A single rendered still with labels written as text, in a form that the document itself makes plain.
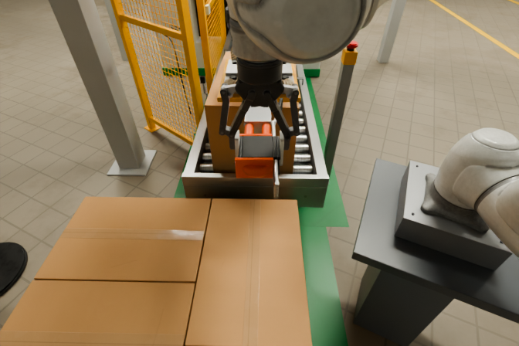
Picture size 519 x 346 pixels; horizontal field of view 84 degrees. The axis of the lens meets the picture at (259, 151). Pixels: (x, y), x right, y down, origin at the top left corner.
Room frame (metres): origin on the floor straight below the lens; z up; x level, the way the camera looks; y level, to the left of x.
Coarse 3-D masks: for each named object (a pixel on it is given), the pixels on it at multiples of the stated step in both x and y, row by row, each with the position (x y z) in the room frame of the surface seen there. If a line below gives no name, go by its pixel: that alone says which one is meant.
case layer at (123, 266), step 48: (96, 240) 0.67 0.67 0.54; (144, 240) 0.67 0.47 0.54; (192, 240) 0.67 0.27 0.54; (240, 240) 0.67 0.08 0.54; (288, 240) 0.67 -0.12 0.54; (48, 288) 0.48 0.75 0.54; (96, 288) 0.48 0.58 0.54; (144, 288) 0.48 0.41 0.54; (192, 288) 0.48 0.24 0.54; (240, 288) 0.48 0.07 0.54; (288, 288) 0.48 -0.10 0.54; (0, 336) 0.33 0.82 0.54; (48, 336) 0.33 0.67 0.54; (96, 336) 0.33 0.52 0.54; (144, 336) 0.33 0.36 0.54; (192, 336) 0.33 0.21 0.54; (240, 336) 0.33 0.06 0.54; (288, 336) 0.33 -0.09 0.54
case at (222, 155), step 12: (216, 84) 1.24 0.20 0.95; (216, 96) 1.13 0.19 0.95; (216, 108) 1.05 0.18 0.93; (288, 108) 1.04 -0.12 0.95; (216, 120) 1.05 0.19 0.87; (228, 120) 1.05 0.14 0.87; (288, 120) 1.04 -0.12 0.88; (216, 132) 1.06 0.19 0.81; (240, 132) 1.05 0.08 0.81; (276, 132) 1.04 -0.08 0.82; (216, 144) 1.06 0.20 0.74; (228, 144) 1.05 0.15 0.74; (216, 156) 1.06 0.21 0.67; (228, 156) 1.05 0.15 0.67; (288, 156) 1.03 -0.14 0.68; (216, 168) 1.06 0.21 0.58; (228, 168) 1.05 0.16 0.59; (288, 168) 1.03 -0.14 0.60
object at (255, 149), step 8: (240, 136) 0.48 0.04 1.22; (248, 136) 0.48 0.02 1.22; (256, 136) 0.48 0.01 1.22; (264, 136) 0.48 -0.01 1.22; (272, 136) 0.49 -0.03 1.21; (240, 144) 0.45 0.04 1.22; (248, 144) 0.45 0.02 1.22; (256, 144) 0.45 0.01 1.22; (264, 144) 0.45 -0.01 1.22; (272, 144) 0.45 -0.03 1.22; (240, 152) 0.43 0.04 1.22; (248, 152) 0.43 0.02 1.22; (256, 152) 0.43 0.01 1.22; (264, 152) 0.43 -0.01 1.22; (272, 152) 0.43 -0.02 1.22; (240, 160) 0.41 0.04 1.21; (248, 160) 0.41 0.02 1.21; (256, 160) 0.41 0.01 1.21; (264, 160) 0.41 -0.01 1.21; (272, 160) 0.41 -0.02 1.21; (240, 168) 0.41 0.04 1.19; (272, 168) 0.41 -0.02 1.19; (240, 176) 0.41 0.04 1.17; (248, 176) 0.41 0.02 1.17; (264, 176) 0.41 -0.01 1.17; (272, 176) 0.41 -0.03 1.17
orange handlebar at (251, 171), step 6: (246, 126) 0.54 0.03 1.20; (252, 126) 0.54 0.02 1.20; (264, 126) 0.54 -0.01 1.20; (270, 126) 0.55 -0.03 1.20; (246, 132) 0.52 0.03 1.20; (252, 132) 0.52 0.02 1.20; (264, 132) 0.52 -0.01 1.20; (270, 132) 0.52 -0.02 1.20; (246, 168) 0.40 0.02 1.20; (252, 168) 0.40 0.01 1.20; (258, 168) 0.40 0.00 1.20; (264, 168) 0.40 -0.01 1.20; (270, 168) 0.41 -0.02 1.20; (246, 174) 0.40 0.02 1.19; (252, 174) 0.39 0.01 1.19; (258, 174) 0.39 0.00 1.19; (264, 174) 0.39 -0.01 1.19
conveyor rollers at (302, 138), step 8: (304, 128) 1.46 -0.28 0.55; (208, 136) 1.38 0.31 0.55; (304, 136) 1.37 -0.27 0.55; (208, 144) 1.29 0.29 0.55; (296, 144) 1.29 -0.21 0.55; (304, 144) 1.29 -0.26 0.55; (296, 152) 1.28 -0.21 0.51; (304, 152) 1.27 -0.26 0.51; (208, 160) 1.19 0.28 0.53; (296, 160) 1.18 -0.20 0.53; (304, 160) 1.18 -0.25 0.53; (200, 168) 1.10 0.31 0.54; (208, 168) 1.10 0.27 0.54; (296, 168) 1.10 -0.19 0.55; (304, 168) 1.10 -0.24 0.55; (312, 168) 1.10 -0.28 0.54
